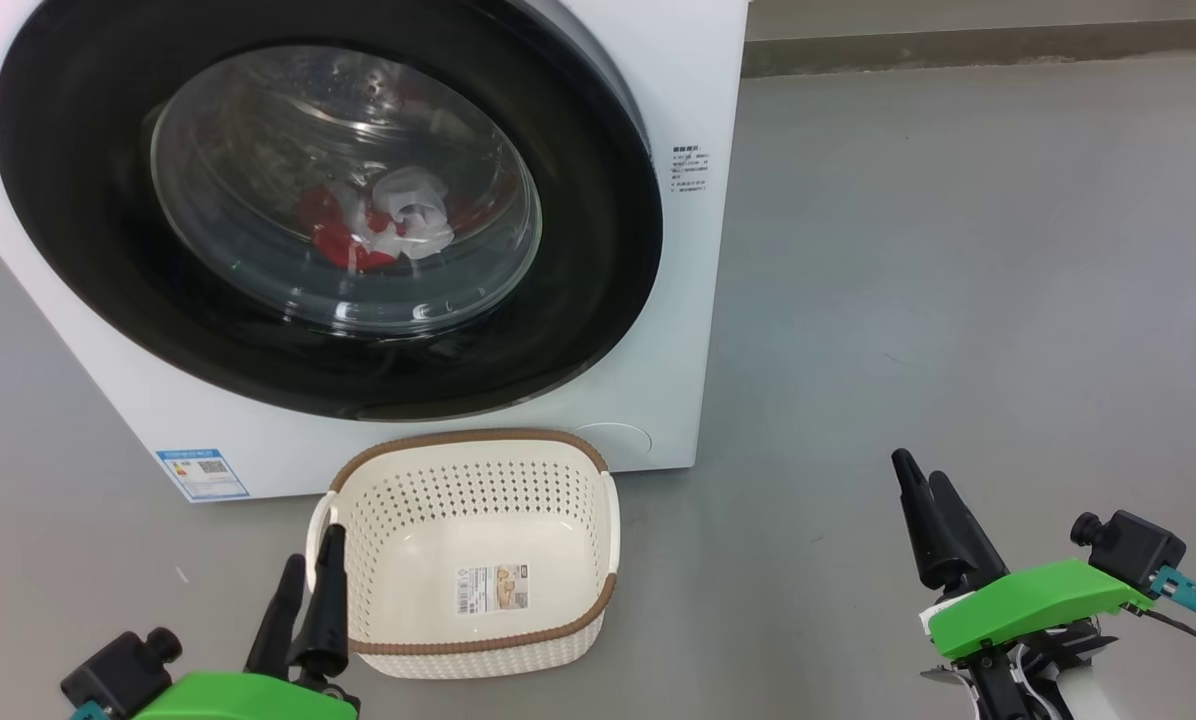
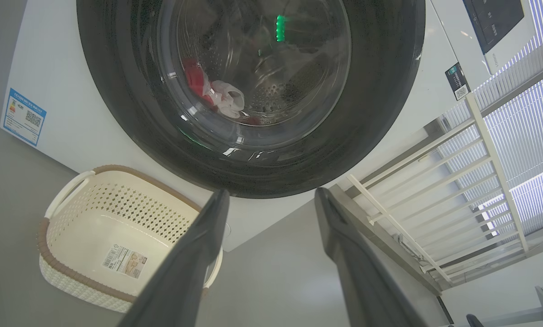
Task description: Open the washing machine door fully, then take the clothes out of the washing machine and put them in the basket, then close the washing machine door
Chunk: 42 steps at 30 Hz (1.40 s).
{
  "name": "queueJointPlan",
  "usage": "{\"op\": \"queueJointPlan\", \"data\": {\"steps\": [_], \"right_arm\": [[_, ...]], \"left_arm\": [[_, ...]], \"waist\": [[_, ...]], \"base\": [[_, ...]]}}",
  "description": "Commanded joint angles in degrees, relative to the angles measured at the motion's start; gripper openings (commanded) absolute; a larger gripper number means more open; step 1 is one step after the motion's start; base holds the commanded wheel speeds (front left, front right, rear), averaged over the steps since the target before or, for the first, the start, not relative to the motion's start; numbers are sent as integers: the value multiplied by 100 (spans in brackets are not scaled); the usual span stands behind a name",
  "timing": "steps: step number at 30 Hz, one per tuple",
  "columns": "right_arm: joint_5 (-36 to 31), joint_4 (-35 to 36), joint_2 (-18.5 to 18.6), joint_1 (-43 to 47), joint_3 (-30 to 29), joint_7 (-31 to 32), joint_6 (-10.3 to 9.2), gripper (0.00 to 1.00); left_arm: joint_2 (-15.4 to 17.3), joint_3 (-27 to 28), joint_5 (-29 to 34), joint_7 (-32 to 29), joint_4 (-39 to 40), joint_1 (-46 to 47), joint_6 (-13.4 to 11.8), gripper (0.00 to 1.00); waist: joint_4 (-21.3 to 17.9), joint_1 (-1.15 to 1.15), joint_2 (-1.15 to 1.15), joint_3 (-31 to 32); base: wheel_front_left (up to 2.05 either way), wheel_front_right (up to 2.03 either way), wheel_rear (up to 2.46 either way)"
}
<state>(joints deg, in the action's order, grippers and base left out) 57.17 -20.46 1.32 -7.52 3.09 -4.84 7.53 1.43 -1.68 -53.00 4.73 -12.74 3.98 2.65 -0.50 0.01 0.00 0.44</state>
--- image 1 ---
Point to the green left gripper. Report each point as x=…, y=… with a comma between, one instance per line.
x=238, y=698

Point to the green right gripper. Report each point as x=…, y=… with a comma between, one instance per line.
x=1028, y=605

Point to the red and white garment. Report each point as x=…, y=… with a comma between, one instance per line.
x=333, y=237

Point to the grey washing machine door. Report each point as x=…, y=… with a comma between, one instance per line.
x=78, y=200

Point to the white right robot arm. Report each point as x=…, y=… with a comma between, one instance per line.
x=1093, y=700

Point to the cream basket with brown rim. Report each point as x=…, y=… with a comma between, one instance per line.
x=478, y=520

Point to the white front-load washing machine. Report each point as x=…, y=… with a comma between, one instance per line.
x=678, y=300

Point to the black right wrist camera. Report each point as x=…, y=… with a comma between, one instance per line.
x=1138, y=550

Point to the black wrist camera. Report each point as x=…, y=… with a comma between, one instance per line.
x=1138, y=550
x=118, y=675

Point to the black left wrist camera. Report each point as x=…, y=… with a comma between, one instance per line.
x=118, y=675

